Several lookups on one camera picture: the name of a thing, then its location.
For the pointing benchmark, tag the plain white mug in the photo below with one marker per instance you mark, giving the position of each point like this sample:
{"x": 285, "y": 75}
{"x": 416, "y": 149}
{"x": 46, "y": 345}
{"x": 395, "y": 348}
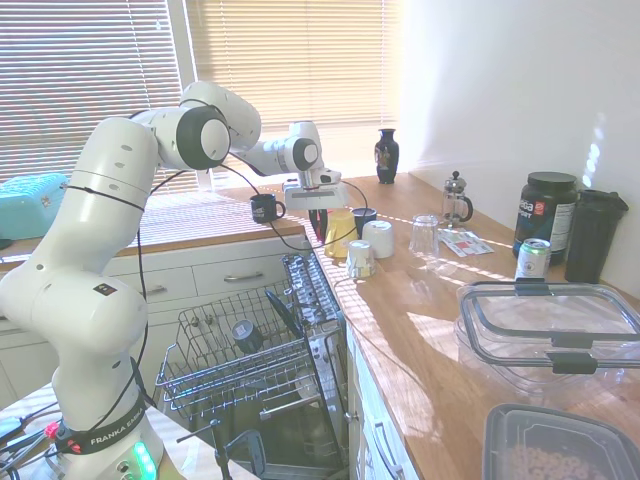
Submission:
{"x": 378, "y": 240}

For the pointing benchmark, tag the clear lidded storage container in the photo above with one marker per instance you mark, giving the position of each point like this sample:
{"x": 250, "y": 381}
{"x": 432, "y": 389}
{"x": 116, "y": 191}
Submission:
{"x": 525, "y": 330}

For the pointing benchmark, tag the red white paper packets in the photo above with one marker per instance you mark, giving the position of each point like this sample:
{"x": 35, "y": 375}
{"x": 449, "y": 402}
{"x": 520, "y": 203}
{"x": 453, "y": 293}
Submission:
{"x": 465, "y": 242}

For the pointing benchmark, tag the grey container with cereal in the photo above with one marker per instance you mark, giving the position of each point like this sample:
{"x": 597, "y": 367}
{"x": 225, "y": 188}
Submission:
{"x": 550, "y": 450}

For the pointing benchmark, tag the yellow mug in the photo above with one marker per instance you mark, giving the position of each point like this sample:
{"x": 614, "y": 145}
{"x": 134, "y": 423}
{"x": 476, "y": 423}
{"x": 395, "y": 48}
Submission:
{"x": 341, "y": 235}

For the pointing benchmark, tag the teal plastic basket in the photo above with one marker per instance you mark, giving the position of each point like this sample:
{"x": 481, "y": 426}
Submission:
{"x": 30, "y": 202}

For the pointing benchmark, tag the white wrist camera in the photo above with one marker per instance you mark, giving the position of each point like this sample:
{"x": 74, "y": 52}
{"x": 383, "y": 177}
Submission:
{"x": 328, "y": 176}

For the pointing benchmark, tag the dark blue mug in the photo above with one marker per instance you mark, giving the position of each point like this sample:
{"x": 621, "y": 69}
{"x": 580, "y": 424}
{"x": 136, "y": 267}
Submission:
{"x": 364, "y": 217}

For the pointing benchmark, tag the upside-down glass cup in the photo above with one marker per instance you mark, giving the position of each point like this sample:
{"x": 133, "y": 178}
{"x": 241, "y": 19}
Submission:
{"x": 360, "y": 260}

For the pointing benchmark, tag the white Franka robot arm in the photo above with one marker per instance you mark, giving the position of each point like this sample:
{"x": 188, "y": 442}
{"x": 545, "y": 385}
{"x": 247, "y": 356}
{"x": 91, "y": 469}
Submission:
{"x": 100, "y": 200}

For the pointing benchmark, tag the blue striped ceramic plate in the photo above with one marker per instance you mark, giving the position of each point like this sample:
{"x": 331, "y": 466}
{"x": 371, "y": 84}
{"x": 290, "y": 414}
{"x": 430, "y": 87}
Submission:
{"x": 285, "y": 312}

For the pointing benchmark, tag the white green drink can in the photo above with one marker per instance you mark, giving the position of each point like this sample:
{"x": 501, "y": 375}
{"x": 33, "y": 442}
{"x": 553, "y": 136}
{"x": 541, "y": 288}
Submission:
{"x": 532, "y": 260}

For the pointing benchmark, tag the glass French press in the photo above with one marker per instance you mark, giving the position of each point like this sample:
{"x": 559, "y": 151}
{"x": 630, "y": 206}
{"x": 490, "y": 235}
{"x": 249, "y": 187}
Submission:
{"x": 455, "y": 205}

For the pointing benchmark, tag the wide window blind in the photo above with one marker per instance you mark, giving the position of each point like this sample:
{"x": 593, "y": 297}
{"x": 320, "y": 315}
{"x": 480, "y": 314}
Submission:
{"x": 75, "y": 75}

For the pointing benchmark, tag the white cabinet drawer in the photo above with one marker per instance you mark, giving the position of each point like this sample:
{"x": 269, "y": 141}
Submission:
{"x": 240, "y": 277}
{"x": 155, "y": 285}

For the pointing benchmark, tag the white counter base cabinet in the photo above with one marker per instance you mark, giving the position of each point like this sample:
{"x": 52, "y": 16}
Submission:
{"x": 370, "y": 430}

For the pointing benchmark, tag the black printed mug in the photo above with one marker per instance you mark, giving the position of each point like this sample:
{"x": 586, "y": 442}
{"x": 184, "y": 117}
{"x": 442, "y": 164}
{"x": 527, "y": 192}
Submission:
{"x": 264, "y": 209}

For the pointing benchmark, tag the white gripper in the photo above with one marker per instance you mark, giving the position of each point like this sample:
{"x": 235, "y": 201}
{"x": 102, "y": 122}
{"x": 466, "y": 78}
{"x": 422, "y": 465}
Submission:
{"x": 315, "y": 197}

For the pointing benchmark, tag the dark blue painted vase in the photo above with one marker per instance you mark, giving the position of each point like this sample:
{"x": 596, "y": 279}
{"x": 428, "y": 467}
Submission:
{"x": 386, "y": 157}

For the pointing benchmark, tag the clear glass tumbler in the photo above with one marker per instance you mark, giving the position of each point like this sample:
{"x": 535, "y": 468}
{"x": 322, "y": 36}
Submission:
{"x": 424, "y": 235}

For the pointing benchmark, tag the grey ceramic mug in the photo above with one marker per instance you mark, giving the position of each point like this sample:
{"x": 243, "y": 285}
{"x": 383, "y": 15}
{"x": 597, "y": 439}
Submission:
{"x": 246, "y": 336}

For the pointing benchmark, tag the narrow window blind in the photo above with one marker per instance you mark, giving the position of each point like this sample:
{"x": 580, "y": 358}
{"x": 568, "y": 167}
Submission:
{"x": 300, "y": 60}

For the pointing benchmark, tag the black protein powder tub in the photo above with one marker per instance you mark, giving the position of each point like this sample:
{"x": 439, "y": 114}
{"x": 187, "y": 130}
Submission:
{"x": 545, "y": 215}

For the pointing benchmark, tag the black shaker bottle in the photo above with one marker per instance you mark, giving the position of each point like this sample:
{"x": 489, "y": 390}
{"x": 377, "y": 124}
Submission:
{"x": 592, "y": 235}

